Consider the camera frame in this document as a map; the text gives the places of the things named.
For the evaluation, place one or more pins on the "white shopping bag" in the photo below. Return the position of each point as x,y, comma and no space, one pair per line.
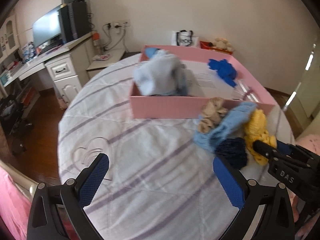
185,38

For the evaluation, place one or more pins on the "pink bedding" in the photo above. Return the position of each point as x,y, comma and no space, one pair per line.
15,207

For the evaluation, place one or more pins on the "white desk with drawers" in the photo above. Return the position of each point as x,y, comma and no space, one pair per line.
66,66

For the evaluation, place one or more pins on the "cream plush toy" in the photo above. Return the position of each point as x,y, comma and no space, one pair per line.
222,43

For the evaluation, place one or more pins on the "clear plastic bag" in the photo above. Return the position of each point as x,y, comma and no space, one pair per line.
243,92

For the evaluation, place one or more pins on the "pink cardboard box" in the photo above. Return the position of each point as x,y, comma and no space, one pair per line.
180,107

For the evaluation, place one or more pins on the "black computer monitor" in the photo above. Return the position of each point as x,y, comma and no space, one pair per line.
46,27

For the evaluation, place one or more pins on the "royal blue knitted scrunchie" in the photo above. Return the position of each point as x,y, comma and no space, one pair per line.
224,70

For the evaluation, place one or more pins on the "yellow knitted scrunchie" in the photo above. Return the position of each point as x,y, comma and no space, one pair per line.
254,130

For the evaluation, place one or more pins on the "orange capped bottle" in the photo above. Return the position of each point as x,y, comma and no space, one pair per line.
96,41

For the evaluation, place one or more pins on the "beige scrunchie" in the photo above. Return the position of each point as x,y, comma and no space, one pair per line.
211,114

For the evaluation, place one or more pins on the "light blue fleece headband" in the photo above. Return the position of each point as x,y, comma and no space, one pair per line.
231,123

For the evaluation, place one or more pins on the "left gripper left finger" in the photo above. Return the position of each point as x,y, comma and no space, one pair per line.
75,194

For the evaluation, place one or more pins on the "navy knitted scrunchie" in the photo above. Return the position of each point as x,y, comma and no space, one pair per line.
234,151

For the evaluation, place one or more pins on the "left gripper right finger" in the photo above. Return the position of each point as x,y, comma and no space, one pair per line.
276,221

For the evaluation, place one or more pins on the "wall power outlet strip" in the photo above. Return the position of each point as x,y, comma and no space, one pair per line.
119,24

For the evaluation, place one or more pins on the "red storage box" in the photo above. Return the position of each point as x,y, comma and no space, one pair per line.
209,46

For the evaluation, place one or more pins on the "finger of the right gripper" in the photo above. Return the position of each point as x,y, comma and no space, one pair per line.
293,151
275,157

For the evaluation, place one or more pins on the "white glass door cabinet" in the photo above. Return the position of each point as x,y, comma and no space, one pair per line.
9,38

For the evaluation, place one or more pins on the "low white side shelf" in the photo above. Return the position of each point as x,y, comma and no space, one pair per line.
113,56

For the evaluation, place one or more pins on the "black computer tower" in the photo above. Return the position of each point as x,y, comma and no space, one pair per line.
73,20

